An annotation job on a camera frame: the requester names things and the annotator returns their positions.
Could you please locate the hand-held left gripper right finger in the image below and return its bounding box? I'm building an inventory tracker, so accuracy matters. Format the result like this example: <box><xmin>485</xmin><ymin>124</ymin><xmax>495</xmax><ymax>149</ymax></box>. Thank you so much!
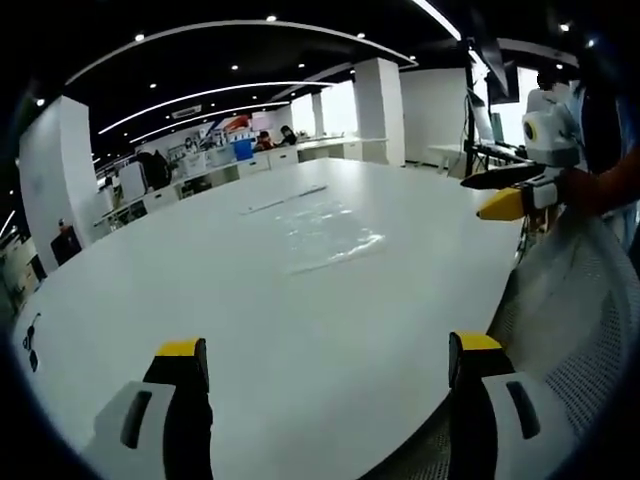
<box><xmin>447</xmin><ymin>330</ymin><xmax>569</xmax><ymax>480</ymax></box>

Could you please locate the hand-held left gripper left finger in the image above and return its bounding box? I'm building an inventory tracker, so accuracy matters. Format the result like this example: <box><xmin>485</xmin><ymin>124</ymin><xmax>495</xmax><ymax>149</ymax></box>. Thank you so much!
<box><xmin>82</xmin><ymin>337</ymin><xmax>216</xmax><ymax>480</ymax></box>

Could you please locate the crinkled transparent food packaging bag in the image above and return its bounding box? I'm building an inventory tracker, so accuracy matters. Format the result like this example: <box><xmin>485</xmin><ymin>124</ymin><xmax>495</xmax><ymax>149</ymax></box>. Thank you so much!
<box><xmin>278</xmin><ymin>198</ymin><xmax>388</xmax><ymax>277</ymax></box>

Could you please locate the small white table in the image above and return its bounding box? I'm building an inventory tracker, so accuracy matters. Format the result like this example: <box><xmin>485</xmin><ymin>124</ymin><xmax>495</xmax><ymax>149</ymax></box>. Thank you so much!
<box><xmin>427</xmin><ymin>144</ymin><xmax>477</xmax><ymax>177</ymax></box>

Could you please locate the person's dark torso clothing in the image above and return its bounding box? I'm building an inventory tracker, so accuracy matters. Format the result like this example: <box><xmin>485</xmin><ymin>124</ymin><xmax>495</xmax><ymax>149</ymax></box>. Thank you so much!
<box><xmin>574</xmin><ymin>47</ymin><xmax>640</xmax><ymax>174</ymax></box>

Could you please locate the black stand with dark panel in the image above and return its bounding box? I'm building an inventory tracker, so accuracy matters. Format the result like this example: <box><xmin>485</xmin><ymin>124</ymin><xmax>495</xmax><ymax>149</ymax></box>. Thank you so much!
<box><xmin>463</xmin><ymin>35</ymin><xmax>527</xmax><ymax>177</ymax></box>

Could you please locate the white desk row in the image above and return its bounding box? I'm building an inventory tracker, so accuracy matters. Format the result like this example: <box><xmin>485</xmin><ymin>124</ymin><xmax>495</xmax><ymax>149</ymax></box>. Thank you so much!
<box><xmin>294</xmin><ymin>136</ymin><xmax>390</xmax><ymax>164</ymax></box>

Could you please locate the black chair with red item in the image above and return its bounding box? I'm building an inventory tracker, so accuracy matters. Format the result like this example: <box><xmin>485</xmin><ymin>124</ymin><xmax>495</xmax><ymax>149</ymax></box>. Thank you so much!
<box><xmin>49</xmin><ymin>223</ymin><xmax>82</xmax><ymax>267</ymax></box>

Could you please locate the white cabinet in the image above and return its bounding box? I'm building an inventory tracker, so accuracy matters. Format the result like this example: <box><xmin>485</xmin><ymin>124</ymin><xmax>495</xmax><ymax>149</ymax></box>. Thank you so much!
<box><xmin>118</xmin><ymin>164</ymin><xmax>147</xmax><ymax>204</ymax></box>

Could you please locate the black office chair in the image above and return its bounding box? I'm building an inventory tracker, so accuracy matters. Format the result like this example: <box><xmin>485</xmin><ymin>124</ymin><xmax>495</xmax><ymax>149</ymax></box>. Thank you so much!
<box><xmin>136</xmin><ymin>148</ymin><xmax>173</xmax><ymax>192</ymax></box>

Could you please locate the black cable with plug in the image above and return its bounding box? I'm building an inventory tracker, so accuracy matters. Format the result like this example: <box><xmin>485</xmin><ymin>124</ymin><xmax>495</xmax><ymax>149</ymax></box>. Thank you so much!
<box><xmin>21</xmin><ymin>312</ymin><xmax>44</xmax><ymax>374</ymax></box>

